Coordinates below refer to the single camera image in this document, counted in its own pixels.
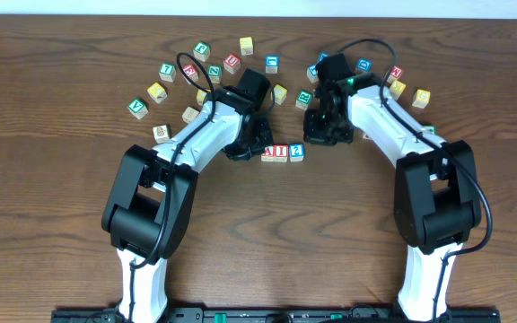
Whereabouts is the yellow X block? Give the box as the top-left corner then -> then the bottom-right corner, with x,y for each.
147,82 -> 168,103

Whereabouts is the red E block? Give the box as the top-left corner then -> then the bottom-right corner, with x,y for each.
182,64 -> 198,83

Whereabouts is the blue d block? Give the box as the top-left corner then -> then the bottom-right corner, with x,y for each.
355,58 -> 372,73
318,52 -> 329,62

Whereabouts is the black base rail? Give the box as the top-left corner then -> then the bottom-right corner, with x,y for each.
50,305 -> 502,323

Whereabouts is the green R block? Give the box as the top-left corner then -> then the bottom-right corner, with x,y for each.
295,90 -> 313,110

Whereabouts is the blue 2 block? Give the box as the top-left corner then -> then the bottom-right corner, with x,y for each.
289,144 -> 305,162

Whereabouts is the yellow K block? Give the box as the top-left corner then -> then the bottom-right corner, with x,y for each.
389,80 -> 406,100

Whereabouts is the blue D block left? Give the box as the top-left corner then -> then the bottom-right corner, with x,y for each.
318,52 -> 329,62

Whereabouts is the pineapple K wooden block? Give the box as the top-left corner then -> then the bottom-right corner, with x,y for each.
153,125 -> 171,144

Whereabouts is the green Z block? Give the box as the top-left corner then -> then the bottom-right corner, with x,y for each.
207,65 -> 222,83

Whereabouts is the plain I wooden block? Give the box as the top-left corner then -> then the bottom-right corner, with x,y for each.
182,107 -> 199,124

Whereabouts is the red M block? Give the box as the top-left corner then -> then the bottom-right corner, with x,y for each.
387,65 -> 404,83

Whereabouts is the green 4 block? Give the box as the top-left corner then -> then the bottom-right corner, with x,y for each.
423,125 -> 437,135

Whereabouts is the yellow O block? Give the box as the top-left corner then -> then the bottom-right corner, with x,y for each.
197,89 -> 209,106

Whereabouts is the blue D block right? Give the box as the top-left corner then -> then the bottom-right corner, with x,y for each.
355,58 -> 372,73

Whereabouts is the green J block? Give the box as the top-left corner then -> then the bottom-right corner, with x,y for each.
193,42 -> 211,62

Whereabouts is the red A block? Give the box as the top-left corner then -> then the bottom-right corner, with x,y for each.
261,145 -> 275,162

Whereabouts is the green 7 block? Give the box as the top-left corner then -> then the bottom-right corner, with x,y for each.
159,63 -> 177,83

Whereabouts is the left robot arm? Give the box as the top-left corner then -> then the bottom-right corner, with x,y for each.
101,69 -> 274,322

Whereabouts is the yellow block top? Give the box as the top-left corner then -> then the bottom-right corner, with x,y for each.
240,37 -> 254,56

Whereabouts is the green V block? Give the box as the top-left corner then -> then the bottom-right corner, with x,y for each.
127,98 -> 148,119

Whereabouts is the blue 1 block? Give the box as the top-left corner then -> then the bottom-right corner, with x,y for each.
265,56 -> 279,74

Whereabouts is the yellow G block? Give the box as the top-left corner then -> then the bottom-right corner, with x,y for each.
412,89 -> 431,109

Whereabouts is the red I block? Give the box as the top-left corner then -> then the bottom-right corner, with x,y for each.
273,144 -> 289,162

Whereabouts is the red U block left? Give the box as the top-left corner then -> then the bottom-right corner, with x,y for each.
223,53 -> 241,74

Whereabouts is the blue P block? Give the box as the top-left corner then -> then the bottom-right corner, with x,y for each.
307,65 -> 318,83

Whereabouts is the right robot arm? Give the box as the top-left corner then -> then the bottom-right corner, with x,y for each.
303,54 -> 482,322

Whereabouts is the yellow turtle block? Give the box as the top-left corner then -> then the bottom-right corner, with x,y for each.
274,84 -> 287,105

